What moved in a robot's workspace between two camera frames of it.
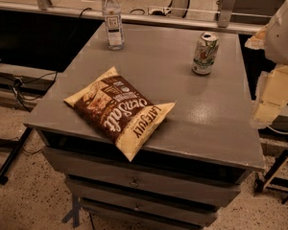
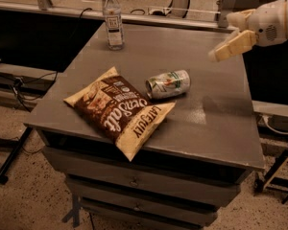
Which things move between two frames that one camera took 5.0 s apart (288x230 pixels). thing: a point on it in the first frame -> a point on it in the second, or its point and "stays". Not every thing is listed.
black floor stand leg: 2,178 stays
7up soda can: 205,51 -> 168,83
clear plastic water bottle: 112,18 stays
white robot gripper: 282,37 -> 268,23
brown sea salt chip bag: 119,110 stays
